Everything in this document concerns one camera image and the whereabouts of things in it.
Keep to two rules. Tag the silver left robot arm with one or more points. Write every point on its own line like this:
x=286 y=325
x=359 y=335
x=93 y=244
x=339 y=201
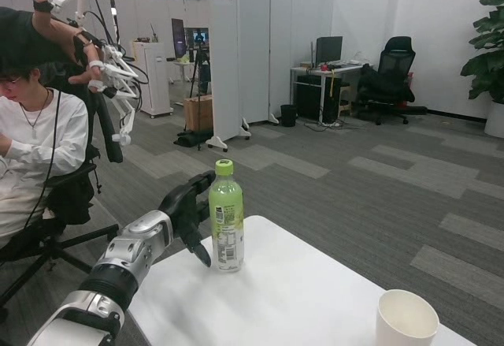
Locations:
x=126 y=251

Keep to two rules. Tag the white exoskeleton glove rig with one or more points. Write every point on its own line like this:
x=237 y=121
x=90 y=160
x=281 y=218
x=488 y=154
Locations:
x=118 y=70

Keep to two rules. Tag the green plant in white pot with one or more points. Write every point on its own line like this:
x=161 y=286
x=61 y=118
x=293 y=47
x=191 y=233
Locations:
x=492 y=66

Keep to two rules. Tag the black bag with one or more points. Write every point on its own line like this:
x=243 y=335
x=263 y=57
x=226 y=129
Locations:
x=193 y=138

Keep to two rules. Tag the black tripod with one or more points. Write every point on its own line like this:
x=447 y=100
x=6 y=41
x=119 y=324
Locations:
x=201 y=66

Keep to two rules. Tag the black waste bin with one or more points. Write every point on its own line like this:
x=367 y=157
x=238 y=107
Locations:
x=288 y=115

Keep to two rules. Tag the lit display screen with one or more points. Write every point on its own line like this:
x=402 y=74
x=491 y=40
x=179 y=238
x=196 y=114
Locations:
x=197 y=38

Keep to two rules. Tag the black mesh office chair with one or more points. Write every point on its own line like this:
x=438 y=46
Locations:
x=397 y=58

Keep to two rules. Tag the person in white shirt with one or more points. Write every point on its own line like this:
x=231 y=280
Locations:
x=39 y=133

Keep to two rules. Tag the white paper cup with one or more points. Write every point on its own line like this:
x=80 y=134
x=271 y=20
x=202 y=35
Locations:
x=393 y=330

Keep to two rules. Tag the black swivel chair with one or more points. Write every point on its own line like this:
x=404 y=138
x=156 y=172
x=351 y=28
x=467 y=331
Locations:
x=71 y=200

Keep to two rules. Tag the white office desk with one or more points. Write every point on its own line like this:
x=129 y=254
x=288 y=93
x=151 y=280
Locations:
x=315 y=71

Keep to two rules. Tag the black computer tower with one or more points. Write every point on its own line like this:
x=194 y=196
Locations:
x=311 y=97

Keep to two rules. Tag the tall dark display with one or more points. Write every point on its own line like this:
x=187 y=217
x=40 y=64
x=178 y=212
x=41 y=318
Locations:
x=177 y=38

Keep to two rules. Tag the green water bottle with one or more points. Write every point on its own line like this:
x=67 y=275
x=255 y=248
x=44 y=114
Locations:
x=226 y=220

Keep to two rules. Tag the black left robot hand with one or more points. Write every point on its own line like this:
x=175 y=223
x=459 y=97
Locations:
x=185 y=208

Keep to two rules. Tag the brown cardboard box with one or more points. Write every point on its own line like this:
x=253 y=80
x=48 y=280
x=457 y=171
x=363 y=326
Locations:
x=195 y=113

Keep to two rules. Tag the white power strip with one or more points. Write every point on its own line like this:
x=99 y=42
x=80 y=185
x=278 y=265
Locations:
x=328 y=123

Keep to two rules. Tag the white rolling cabinet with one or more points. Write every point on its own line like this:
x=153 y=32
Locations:
x=153 y=78

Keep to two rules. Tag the white folding partition screen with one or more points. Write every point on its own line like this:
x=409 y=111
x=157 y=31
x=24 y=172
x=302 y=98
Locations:
x=252 y=46

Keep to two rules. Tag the black computer monitor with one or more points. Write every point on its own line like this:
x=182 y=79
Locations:
x=328 y=50

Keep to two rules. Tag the person in black shirt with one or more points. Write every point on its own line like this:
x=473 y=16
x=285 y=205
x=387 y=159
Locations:
x=23 y=38

